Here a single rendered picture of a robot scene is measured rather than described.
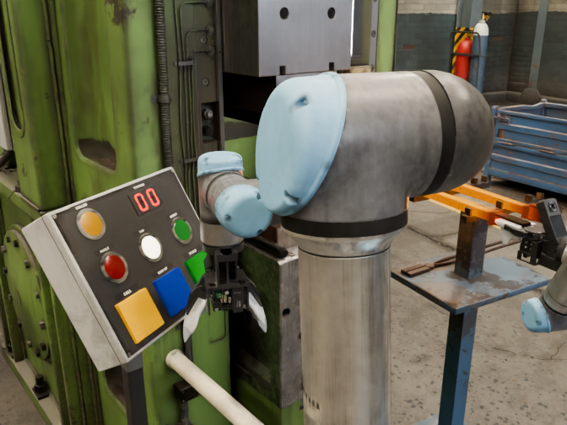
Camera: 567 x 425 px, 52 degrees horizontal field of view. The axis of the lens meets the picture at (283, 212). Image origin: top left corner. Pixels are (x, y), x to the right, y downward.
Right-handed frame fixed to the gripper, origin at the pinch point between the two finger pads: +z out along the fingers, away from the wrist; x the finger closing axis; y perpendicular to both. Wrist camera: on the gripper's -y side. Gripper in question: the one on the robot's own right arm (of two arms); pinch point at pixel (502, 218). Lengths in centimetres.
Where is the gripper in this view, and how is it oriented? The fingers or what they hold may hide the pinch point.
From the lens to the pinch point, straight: 160.6
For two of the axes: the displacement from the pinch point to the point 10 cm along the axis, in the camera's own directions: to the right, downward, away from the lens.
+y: 0.0, 9.4, 3.3
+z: -4.9, -2.9, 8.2
